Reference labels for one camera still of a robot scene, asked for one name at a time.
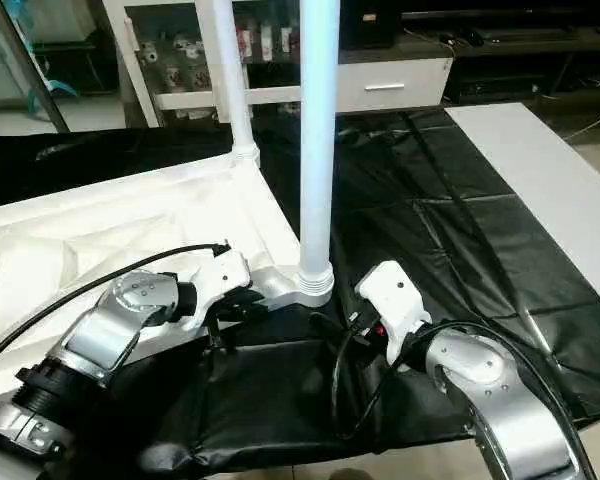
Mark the white drawer unit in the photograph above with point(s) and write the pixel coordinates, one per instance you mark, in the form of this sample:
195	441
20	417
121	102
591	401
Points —
390	85

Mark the blue metal stand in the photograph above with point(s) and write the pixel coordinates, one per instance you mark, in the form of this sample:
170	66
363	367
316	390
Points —
45	95

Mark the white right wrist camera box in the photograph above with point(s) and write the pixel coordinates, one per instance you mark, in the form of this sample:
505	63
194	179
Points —
395	300

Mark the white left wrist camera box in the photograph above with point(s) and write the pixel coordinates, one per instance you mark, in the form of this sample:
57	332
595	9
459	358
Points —
215	280

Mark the black work mat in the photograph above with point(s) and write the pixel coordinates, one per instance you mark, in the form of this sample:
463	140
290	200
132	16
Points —
460	200

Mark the white flat panel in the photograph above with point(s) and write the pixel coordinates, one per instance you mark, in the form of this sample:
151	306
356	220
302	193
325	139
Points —
550	180

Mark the dark wooden TV bench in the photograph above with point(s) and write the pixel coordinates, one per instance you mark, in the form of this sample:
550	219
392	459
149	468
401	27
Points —
520	60

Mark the black box with yellow label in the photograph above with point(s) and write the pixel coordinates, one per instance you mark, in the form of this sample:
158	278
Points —
370	20

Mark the white glass-door cabinet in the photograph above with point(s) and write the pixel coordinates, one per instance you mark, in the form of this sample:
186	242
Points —
210	60

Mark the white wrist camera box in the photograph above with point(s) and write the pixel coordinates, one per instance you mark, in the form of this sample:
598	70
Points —
215	280
395	300

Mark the white plastic table leg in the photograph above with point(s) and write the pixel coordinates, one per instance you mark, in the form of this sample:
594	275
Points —
318	140
232	70

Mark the white plastic table top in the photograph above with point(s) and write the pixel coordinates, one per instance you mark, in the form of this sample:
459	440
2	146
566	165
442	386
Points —
100	230

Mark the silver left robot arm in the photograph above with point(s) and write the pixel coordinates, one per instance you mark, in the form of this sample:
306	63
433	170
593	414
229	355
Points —
110	330

